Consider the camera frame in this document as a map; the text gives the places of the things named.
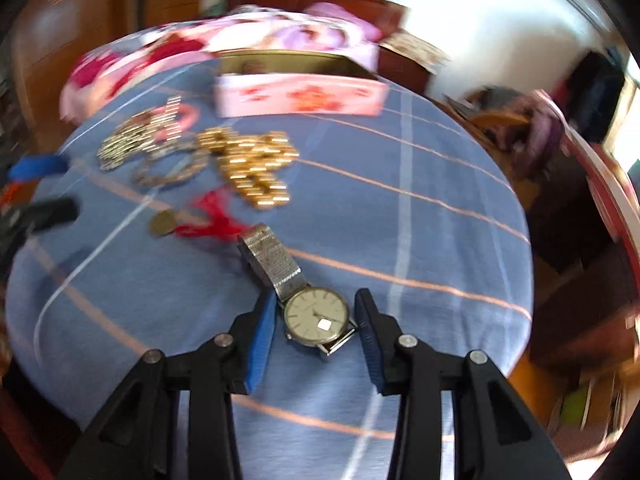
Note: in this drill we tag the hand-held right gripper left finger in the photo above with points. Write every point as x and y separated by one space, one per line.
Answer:
261 345

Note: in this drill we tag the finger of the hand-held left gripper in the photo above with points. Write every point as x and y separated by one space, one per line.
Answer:
40 167
47 214

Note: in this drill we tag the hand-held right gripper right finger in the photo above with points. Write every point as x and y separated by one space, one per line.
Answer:
371 347

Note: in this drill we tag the silver mesh band wristwatch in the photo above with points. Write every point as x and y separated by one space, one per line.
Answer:
315 317

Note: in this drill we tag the red tassel coin pendant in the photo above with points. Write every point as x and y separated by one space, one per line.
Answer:
217 217

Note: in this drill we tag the pink bangle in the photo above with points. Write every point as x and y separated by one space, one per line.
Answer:
189 112

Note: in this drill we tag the pink floral tin box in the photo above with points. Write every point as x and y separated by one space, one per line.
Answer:
300 97

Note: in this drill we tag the blue checked cloth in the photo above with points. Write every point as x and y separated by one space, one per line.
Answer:
380 220

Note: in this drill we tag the wooden wardrobe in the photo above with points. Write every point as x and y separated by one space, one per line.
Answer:
75 25

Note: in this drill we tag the bed with patchwork quilt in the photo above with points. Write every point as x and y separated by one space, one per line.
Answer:
165 50

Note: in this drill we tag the dark desk with pink edge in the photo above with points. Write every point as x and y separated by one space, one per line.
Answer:
580 240

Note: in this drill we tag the wicker chair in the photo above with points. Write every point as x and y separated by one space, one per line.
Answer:
492 122

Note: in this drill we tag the maroon pink garment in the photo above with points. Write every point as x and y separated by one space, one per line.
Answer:
542 125

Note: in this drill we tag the dark wooden nightstand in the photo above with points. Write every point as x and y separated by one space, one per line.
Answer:
402 67

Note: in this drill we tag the purple pillow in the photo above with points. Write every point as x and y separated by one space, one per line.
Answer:
340 17

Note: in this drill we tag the hanging dark coats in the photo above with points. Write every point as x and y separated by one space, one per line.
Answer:
595 95

